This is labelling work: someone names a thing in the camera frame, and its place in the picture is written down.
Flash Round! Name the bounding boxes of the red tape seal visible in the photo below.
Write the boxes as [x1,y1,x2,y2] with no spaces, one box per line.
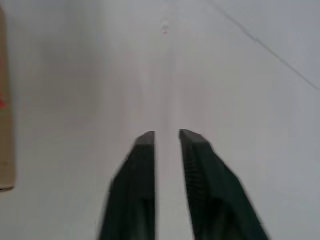
[0,56,6,110]

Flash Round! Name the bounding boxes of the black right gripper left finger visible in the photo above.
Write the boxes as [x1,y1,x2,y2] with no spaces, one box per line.
[98,130,156,240]

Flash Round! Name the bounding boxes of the brown cardboard box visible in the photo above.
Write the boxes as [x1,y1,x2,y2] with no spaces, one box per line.
[0,4,17,192]

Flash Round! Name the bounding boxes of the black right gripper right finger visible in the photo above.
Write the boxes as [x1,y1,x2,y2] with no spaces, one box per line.
[178,128,270,240]

